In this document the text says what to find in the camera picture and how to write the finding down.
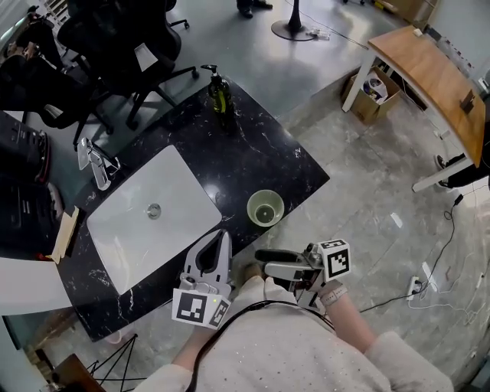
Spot open cardboard box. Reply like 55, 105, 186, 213
340, 65, 402, 125

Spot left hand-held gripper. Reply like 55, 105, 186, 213
171, 229, 235, 331

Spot white rectangular sink basin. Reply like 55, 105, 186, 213
87, 144, 224, 296

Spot person's left beige shoe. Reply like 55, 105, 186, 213
243, 262, 266, 281

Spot white power strip with plugs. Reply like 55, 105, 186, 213
305, 26, 332, 41

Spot white floor power strip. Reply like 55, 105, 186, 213
407, 275, 424, 301

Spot black pedestal stand base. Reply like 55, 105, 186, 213
270, 0, 317, 43

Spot person's right forearm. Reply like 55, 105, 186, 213
325, 295, 379, 354

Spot black wire stand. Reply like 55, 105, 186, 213
86, 333, 139, 388

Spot black cable on clothing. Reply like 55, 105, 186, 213
185, 300, 336, 392

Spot black case with red trim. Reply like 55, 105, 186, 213
0, 174, 67, 262
0, 110, 53, 183

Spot light wooden block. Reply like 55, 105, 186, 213
49, 205, 80, 266

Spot translucent pale green cup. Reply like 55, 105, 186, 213
247, 189, 286, 227

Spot person's cream clothing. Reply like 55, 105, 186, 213
132, 263, 455, 392

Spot black floor cable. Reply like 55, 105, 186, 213
359, 194, 466, 315

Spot white floor cables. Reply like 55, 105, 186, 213
407, 271, 490, 327

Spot person's left forearm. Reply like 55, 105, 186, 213
171, 325, 220, 369

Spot wooden desk with white legs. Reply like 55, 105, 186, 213
341, 25, 487, 194

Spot white plastic bag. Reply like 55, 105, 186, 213
362, 74, 389, 105

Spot dark pump soap bottle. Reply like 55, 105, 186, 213
200, 64, 236, 133

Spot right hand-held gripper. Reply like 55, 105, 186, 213
254, 238, 351, 309

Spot black office chair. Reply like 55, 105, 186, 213
57, 0, 201, 132

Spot brown wooden board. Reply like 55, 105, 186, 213
51, 354, 107, 392

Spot chrome faucet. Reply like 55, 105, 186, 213
76, 136, 122, 191

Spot white panel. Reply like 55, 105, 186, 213
0, 256, 74, 317

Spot closed cardboard box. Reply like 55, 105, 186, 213
382, 0, 439, 25

